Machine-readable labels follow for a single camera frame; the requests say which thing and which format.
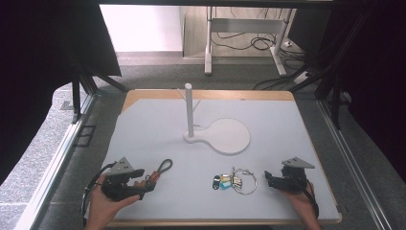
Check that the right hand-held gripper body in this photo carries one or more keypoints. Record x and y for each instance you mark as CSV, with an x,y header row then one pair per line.
x,y
293,182

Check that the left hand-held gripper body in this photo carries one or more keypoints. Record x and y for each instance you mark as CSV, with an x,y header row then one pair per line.
x,y
116,188

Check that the white key stand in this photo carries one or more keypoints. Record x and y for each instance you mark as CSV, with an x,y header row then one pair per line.
x,y
228,139

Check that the person's left hand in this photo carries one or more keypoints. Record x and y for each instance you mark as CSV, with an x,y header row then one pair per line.
x,y
102,207

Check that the person's right hand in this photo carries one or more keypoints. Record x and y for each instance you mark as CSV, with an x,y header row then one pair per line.
x,y
303,204

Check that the white table mat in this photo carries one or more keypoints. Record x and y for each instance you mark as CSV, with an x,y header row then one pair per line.
x,y
191,198

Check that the black metal stand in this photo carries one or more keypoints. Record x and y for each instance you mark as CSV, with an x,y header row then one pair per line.
x,y
76,102
335,105

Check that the white power strip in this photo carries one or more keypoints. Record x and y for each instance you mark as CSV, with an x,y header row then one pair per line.
x,y
301,78

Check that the black curtain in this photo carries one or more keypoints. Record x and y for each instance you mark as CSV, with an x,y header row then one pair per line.
x,y
38,64
376,80

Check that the black floor bracket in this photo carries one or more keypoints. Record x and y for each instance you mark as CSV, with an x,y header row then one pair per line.
x,y
85,135

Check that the aluminium rail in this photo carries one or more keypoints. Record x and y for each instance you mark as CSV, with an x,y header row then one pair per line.
x,y
354,166
54,169

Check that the white desk frame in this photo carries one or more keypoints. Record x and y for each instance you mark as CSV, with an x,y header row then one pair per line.
x,y
245,25

